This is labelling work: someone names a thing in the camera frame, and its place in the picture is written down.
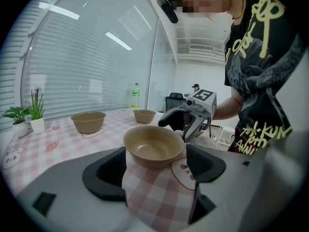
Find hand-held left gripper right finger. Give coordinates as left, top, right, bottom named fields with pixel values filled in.
left=185, top=143, right=269, bottom=228

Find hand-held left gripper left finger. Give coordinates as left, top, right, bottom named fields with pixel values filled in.
left=14, top=145, right=133, bottom=232

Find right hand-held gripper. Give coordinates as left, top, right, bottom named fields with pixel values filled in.
left=158, top=88, right=217, bottom=143

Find brown bowl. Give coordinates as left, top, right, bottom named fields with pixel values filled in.
left=123, top=125, right=185, bottom=171
left=70, top=111, right=107, bottom=135
left=133, top=109, right=157, bottom=124

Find person's right forearm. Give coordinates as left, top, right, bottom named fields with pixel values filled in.
left=212, top=93, right=244, bottom=122

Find black mesh office chair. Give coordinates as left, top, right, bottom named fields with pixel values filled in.
left=165, top=92, right=187, bottom=113

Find white rack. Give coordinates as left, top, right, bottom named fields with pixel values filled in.
left=214, top=124, right=237, bottom=152

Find green drink bottle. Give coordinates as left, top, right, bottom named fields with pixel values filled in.
left=131, top=82, right=140, bottom=110

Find pink checked bear tablecloth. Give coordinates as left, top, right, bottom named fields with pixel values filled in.
left=1, top=109, right=201, bottom=231

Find aloe plant in square pot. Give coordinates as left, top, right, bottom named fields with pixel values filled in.
left=28, top=88, right=46, bottom=134

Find person's black printed t-shirt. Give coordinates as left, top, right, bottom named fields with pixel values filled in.
left=224, top=0, right=307, bottom=154

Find leafy plant in round pot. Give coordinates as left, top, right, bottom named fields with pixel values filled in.
left=1, top=106, right=31, bottom=137

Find white window blinds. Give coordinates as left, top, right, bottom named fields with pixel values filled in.
left=0, top=0, right=177, bottom=132

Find black head-mounted camera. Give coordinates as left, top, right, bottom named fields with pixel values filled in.
left=156, top=0, right=179, bottom=24

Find gold necklace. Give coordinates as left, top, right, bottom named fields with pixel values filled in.
left=231, top=0, right=245, bottom=20

